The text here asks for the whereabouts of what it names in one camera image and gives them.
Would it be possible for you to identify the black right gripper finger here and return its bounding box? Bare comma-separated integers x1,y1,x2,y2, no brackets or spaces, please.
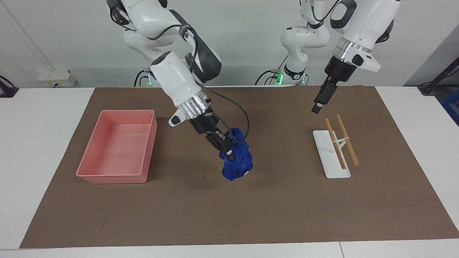
206,133,221,150
215,132,236,162

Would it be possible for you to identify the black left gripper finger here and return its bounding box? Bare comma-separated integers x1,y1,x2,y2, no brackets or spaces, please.
323,84,338,108
311,83,330,114

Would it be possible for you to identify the blue towel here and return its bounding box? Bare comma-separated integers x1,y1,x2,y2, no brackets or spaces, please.
221,127,254,181

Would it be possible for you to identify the white towel rack base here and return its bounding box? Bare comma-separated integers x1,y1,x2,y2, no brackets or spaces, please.
312,130,351,179

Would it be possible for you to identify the wooden rod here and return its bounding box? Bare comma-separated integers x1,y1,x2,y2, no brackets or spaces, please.
336,114,360,167
325,118,347,170

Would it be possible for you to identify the brown table mat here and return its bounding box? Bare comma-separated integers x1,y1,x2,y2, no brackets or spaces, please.
20,86,459,249

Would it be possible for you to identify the black stand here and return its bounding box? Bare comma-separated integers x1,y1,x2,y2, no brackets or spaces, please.
418,57,459,95

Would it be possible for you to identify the pink plastic bin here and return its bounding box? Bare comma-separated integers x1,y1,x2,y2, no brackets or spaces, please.
76,110,158,185

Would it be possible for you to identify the blue crate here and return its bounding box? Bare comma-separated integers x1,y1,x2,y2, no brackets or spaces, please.
442,90,459,126

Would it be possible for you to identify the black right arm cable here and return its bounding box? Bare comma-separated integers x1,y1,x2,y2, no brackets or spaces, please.
181,25,250,144

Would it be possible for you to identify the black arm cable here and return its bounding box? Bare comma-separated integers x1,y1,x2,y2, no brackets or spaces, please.
181,25,250,144
301,0,341,26

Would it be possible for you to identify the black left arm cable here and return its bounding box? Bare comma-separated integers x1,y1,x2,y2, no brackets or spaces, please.
301,0,341,26

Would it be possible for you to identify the black base cable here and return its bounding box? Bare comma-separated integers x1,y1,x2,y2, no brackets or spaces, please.
134,69,151,87
255,54,289,86

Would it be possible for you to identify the white wall socket box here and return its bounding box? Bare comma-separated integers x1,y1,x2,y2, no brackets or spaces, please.
37,69,76,87

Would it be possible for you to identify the black clamp mount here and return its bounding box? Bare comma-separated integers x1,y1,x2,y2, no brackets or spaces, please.
0,75,19,98

